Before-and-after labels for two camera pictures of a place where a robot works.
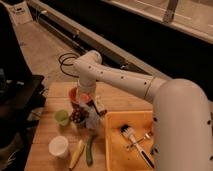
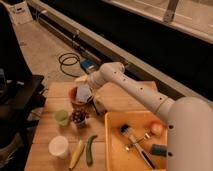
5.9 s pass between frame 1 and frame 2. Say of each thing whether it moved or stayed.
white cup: stayed
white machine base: stayed
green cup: stayed
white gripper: moved
